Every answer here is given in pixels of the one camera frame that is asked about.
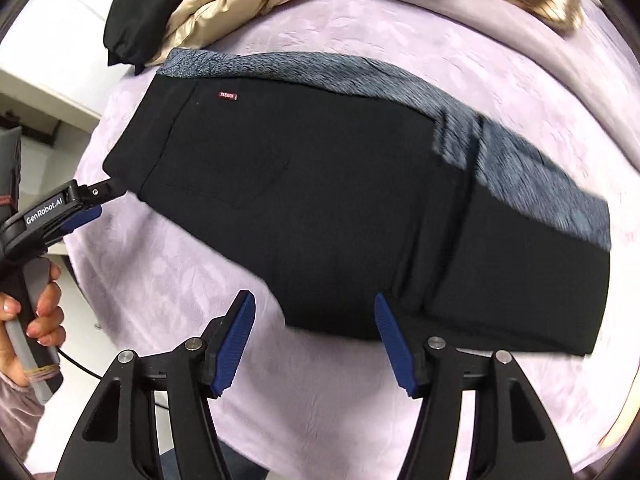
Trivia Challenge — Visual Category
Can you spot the white shelf unit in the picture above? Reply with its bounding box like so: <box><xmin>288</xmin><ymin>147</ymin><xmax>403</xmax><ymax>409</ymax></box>
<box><xmin>1</xmin><ymin>0</ymin><xmax>127</xmax><ymax>207</ymax></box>

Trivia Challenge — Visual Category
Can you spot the pink quilted sleeve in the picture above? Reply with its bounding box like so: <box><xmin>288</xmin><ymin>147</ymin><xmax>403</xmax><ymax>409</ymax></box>
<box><xmin>0</xmin><ymin>374</ymin><xmax>44</xmax><ymax>460</ymax></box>

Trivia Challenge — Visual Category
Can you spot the black cable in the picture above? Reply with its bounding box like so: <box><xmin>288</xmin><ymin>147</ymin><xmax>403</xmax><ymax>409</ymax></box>
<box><xmin>55</xmin><ymin>348</ymin><xmax>170</xmax><ymax>411</ymax></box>

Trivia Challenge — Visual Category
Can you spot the black jacket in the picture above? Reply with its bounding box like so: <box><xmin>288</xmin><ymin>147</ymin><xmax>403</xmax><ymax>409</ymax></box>
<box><xmin>103</xmin><ymin>0</ymin><xmax>183</xmax><ymax>74</ymax></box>

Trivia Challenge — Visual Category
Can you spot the black pants grey waistband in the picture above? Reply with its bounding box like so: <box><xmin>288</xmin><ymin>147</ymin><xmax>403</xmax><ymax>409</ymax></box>
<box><xmin>103</xmin><ymin>50</ymin><xmax>611</xmax><ymax>356</ymax></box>

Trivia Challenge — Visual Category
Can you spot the left hand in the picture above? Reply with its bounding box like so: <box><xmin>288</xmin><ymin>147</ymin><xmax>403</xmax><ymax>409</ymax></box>
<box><xmin>1</xmin><ymin>258</ymin><xmax>65</xmax><ymax>402</ymax></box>

